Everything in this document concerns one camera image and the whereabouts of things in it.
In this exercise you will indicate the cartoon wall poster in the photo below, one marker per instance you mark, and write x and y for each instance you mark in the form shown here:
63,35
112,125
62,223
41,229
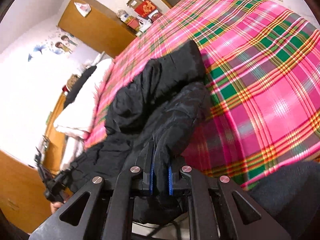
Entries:
62,46

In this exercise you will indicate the pink plaid bed sheet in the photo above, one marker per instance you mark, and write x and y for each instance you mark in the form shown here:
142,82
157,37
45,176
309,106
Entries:
262,80

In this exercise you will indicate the black pillow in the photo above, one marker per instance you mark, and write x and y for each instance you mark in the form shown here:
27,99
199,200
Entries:
80,85

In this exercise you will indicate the wooden wardrobe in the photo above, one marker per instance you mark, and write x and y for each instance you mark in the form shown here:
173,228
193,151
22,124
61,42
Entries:
95,30

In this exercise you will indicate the wooden cabinet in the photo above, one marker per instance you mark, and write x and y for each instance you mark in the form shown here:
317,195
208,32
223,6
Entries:
20,192

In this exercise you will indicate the white plastic bag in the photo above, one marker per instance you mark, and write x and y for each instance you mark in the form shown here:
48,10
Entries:
82,8

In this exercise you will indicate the white basket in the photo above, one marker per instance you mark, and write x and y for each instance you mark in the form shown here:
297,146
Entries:
143,26

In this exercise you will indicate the black puffer jacket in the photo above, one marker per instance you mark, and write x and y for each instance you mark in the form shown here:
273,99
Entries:
150,92

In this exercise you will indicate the white folded quilt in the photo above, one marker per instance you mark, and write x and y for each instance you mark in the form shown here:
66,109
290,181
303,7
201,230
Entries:
77,115

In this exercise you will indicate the red gift box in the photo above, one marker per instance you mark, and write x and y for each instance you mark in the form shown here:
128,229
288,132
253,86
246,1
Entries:
145,8

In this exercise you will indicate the clear storage jar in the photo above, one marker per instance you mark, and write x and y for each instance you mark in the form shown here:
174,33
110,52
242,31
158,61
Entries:
122,15

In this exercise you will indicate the person's left hand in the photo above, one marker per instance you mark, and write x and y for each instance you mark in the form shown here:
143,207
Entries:
57,206

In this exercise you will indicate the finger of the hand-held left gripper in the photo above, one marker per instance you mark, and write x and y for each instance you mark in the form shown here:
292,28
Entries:
42,165

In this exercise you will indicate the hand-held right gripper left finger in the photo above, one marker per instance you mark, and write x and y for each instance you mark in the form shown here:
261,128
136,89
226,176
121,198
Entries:
150,177

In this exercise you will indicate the small red patterned box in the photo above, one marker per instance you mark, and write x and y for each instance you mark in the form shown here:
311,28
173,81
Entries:
156,16

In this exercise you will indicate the cardboard box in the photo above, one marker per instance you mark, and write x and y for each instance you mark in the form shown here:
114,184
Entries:
133,2

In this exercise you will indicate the white pillow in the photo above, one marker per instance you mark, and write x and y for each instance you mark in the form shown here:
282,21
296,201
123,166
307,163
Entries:
72,152

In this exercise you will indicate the brown stuffed toy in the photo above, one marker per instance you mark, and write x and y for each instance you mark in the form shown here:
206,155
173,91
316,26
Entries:
72,80

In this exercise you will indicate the wooden headboard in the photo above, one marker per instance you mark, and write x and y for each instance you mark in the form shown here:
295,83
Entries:
53,142

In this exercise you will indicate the pink plastic container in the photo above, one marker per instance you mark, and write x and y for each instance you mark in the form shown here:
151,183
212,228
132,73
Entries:
131,23

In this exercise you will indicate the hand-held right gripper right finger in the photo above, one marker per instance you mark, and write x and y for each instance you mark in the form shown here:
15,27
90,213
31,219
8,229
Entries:
170,180

